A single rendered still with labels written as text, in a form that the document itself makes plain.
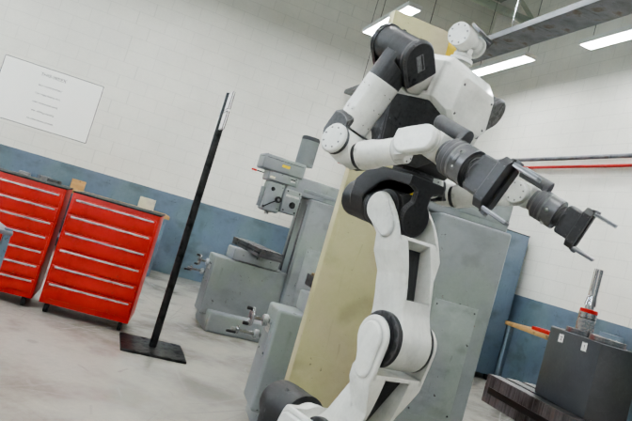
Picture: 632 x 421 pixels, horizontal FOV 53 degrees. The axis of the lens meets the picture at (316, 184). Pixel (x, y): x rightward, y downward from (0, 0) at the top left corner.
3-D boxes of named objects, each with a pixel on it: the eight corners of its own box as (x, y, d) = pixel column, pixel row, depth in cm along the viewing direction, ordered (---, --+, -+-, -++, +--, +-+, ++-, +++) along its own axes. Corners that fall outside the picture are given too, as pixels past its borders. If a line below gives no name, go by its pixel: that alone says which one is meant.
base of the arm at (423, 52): (357, 44, 161) (389, 14, 161) (378, 77, 170) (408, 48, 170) (393, 66, 150) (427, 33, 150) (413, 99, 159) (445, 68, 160)
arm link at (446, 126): (437, 171, 134) (403, 148, 142) (461, 188, 141) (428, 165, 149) (468, 127, 132) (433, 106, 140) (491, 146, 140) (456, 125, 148)
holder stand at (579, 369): (582, 419, 152) (603, 338, 153) (533, 391, 173) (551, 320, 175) (624, 429, 154) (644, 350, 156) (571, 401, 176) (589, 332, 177)
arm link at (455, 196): (481, 205, 182) (420, 208, 194) (494, 208, 190) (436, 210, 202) (480, 169, 183) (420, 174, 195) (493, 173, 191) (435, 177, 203)
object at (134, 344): (119, 350, 460) (204, 78, 477) (118, 334, 508) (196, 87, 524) (185, 364, 475) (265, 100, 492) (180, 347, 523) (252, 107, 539)
